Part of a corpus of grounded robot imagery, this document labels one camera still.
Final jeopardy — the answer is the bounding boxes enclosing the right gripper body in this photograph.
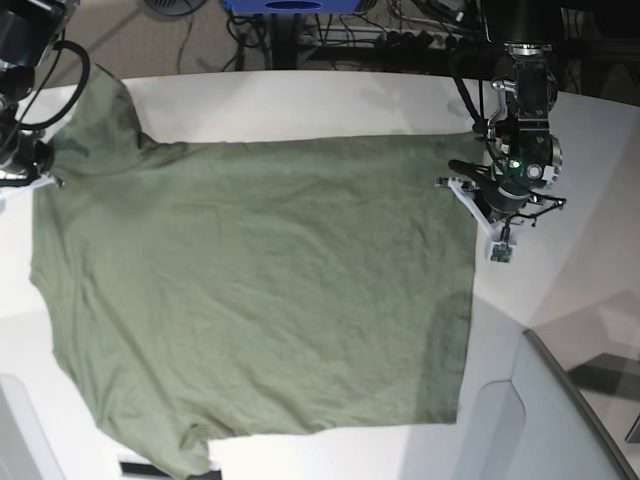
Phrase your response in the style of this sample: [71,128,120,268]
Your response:
[1,139,65,188]

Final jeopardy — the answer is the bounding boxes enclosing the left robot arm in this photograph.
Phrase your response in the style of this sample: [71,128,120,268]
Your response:
[449,1,564,224]

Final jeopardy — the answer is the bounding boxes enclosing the black power strip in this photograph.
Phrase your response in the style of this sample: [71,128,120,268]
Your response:
[374,30,477,52]

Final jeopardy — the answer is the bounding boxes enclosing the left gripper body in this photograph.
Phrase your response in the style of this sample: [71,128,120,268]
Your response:
[447,159,538,225]

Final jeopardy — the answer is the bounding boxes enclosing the olive green t-shirt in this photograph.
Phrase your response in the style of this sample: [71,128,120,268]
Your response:
[30,67,482,479]

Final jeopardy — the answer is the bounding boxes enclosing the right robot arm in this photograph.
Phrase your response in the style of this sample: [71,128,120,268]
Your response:
[1,0,91,189]

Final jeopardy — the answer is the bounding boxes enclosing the blue box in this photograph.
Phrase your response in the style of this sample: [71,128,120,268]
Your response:
[222,0,369,15]

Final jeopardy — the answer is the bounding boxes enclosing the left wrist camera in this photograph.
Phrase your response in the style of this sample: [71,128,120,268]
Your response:
[486,240,516,264]

